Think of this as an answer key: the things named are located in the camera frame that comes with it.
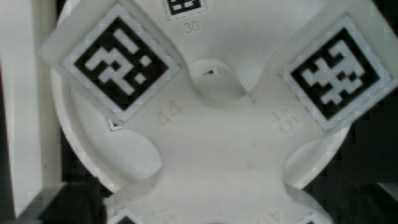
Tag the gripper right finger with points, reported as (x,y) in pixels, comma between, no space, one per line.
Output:
(360,203)

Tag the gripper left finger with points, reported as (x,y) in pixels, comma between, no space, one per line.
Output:
(77,207)

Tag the white cross-shaped table base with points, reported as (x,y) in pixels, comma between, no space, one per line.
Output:
(339,68)

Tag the white cylindrical table leg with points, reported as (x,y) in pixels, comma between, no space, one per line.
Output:
(216,82)

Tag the white round table top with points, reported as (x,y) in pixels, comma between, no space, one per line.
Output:
(157,140)

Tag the white U-shaped fence frame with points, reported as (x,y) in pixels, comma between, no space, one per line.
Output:
(28,24)

